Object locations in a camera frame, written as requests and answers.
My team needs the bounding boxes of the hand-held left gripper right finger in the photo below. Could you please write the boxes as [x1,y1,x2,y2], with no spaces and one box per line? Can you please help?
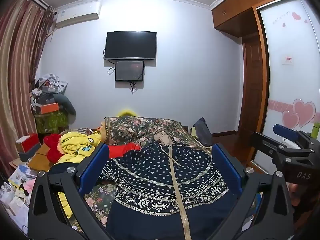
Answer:
[211,143,294,240]

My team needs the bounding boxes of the wooden nightstand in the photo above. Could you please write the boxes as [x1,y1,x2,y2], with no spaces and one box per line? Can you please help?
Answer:
[27,145,58,172]

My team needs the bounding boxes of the wall-mounted black television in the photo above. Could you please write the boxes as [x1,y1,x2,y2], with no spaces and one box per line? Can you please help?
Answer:
[104,31,158,61]

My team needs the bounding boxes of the grey box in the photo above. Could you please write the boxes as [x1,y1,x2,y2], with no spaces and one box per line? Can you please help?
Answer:
[18,142,41,162]

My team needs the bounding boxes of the yellow cartoon garment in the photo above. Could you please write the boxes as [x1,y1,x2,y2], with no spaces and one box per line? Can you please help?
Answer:
[56,131,103,218]

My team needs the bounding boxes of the orange box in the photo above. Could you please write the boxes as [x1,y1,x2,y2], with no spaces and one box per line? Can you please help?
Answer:
[40,103,60,115]

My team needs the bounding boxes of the dark bag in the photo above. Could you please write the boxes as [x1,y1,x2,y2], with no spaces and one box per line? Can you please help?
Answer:
[192,117,213,143]

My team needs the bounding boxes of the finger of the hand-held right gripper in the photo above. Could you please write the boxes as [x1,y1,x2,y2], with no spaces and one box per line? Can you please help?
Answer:
[272,124,300,143]
[250,130,316,165]

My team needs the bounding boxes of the small black wall monitor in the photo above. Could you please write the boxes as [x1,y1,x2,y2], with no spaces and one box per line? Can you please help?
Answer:
[115,60,145,82]

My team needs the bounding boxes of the wooden wardrobe cabinets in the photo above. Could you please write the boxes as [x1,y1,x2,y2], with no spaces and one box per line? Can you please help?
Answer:
[211,0,299,38]

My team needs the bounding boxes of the grey white patterned cloth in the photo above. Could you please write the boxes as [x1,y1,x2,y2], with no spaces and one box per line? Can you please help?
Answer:
[34,73,69,93]

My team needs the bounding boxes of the printed paper box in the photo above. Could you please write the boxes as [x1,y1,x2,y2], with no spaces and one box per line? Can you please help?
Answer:
[7,166,38,188]

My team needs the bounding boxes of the white air conditioner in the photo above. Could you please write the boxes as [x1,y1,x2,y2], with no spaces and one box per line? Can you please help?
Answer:
[55,2,101,29]

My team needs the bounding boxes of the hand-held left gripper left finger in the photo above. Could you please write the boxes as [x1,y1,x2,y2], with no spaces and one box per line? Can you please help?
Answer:
[28,142,110,240]

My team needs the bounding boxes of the floral bedspread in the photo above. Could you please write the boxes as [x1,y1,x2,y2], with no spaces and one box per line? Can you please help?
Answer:
[84,116,213,232]

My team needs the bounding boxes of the navy patterned hooded garment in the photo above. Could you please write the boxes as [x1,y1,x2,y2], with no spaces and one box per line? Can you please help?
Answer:
[106,131,253,240]

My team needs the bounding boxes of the red plush toy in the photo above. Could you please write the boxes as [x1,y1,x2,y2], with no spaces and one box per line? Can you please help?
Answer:
[43,133,63,162]

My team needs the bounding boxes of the person's right hand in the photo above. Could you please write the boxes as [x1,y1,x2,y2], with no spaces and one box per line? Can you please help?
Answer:
[287,182,301,207]

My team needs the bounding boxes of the striped brown curtain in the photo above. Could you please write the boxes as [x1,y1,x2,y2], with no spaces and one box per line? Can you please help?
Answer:
[0,0,55,172]

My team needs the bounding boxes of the red box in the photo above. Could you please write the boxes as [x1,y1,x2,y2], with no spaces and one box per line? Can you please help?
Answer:
[15,133,39,153]

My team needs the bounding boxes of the grey plush toy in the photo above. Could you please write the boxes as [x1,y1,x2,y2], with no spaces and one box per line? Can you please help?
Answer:
[39,92,76,117]

